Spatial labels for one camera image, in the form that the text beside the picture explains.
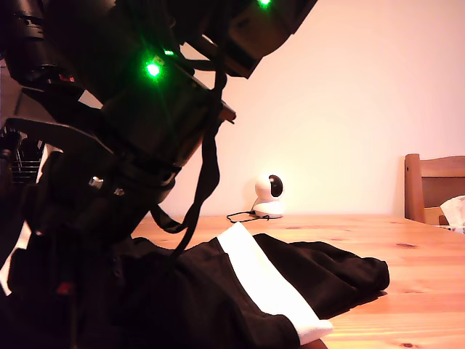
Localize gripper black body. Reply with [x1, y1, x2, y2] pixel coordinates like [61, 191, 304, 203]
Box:
[25, 152, 181, 255]

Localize white tissue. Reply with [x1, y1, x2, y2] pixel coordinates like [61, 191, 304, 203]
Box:
[440, 195, 465, 228]

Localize white dome security camera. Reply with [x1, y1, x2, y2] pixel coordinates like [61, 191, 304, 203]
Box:
[251, 172, 286, 220]

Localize arm thick sleeved cable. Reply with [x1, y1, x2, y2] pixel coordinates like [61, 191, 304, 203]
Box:
[5, 118, 119, 163]

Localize wrist camera black cable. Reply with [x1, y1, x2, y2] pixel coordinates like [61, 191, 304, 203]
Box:
[150, 47, 228, 265]

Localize patterned tissue box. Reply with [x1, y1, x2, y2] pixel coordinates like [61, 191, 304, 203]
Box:
[434, 224, 465, 236]

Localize wooden chair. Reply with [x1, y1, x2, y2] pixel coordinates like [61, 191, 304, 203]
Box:
[403, 154, 465, 226]

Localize thin black camera cable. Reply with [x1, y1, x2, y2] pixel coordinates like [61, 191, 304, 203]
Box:
[226, 212, 272, 223]

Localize black shorts with white stripes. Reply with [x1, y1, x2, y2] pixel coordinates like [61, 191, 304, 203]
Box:
[0, 221, 390, 349]

